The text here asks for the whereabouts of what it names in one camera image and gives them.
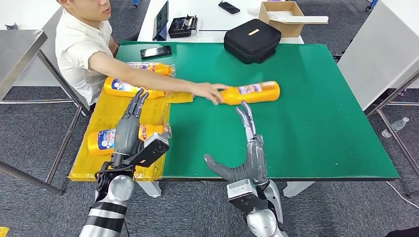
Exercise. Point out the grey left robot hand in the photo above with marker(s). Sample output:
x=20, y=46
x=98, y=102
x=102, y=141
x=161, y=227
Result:
x=126, y=134

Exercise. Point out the person's right hand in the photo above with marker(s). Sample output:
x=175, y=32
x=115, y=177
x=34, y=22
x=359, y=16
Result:
x=209, y=91

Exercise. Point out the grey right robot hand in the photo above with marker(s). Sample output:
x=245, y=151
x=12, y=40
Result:
x=257, y=160

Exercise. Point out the orange detergent bottle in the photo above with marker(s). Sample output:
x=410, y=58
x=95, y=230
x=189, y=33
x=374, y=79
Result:
x=255, y=93
x=98, y=144
x=160, y=68
x=117, y=89

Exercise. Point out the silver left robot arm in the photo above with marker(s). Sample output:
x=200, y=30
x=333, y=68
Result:
x=109, y=202

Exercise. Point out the clear plastic water bottle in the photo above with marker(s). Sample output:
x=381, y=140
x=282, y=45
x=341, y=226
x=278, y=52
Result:
x=397, y=125

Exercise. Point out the yellow taped plastic mat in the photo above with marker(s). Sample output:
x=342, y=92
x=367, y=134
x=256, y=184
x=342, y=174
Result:
x=98, y=163

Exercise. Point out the white table leg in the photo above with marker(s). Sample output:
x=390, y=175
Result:
x=296, y=189
x=151, y=189

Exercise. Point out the black zip carry case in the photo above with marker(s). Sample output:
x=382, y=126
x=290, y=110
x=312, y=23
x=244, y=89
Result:
x=252, y=42

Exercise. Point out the black smartphone, glossy screen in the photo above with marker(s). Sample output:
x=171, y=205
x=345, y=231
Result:
x=156, y=52

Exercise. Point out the black device tray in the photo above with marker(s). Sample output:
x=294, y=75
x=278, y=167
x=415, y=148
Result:
x=181, y=27

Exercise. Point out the tablet in blue case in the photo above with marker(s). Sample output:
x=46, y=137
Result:
x=161, y=22

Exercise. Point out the black smartphone, matte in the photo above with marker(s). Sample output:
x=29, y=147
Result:
x=229, y=7

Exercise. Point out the person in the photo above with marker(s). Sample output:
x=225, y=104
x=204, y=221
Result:
x=78, y=49

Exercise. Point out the brown cardboard box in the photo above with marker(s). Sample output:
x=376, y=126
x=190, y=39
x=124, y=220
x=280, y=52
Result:
x=288, y=30

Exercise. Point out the white foam board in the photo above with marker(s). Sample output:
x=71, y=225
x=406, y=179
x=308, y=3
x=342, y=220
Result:
x=307, y=19

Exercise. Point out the stainless steel table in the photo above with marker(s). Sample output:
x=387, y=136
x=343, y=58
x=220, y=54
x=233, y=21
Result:
x=16, y=47

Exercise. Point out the yellow scrap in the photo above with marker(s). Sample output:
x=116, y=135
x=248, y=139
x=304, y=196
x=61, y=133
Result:
x=3, y=232

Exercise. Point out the small dark grey object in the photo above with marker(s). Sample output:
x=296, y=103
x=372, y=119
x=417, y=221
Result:
x=11, y=26

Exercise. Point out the white desk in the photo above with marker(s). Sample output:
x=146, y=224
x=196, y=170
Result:
x=376, y=49

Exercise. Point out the blue chair base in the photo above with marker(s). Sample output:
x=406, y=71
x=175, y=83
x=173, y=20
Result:
x=371, y=4

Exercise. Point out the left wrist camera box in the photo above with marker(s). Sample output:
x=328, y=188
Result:
x=150, y=150

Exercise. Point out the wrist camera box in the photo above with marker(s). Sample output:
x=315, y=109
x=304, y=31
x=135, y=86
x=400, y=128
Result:
x=150, y=150
x=244, y=194

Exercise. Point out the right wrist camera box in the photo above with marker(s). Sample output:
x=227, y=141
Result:
x=244, y=194

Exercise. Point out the metal table frame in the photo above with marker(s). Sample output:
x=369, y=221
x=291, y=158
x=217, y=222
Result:
x=392, y=134

